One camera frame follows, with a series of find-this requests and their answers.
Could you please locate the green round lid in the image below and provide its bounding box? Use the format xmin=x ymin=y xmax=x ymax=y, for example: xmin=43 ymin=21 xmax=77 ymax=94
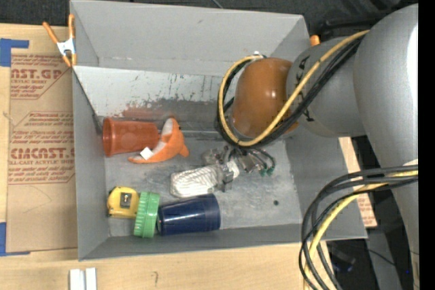
xmin=133 ymin=191 xmax=161 ymax=239

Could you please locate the grey metal bin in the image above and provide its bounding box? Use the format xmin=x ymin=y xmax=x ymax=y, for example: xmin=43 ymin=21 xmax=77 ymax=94
xmin=69 ymin=0 xmax=370 ymax=261

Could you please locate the brown cardboard board, red print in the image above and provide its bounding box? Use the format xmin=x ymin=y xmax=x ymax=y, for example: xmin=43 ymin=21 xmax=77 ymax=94
xmin=0 ymin=22 xmax=379 ymax=257

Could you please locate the orange and white toy fish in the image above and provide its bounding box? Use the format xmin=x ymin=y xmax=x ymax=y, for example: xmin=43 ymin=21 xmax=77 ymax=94
xmin=127 ymin=117 xmax=190 ymax=164

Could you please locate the dark blue cup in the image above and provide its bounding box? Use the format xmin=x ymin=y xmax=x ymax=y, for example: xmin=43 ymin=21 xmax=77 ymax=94
xmin=156 ymin=193 xmax=222 ymax=237

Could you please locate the yellow tape measure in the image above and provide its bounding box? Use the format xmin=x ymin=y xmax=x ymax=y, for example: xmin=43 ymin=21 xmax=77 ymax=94
xmin=106 ymin=185 xmax=141 ymax=219

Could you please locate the orange plastic cup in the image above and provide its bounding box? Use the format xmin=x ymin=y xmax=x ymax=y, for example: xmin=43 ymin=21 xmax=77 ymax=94
xmin=102 ymin=116 xmax=161 ymax=158

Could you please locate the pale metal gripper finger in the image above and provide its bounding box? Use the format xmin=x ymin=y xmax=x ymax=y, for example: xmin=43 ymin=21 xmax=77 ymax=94
xmin=203 ymin=147 xmax=230 ymax=164
xmin=217 ymin=168 xmax=236 ymax=193

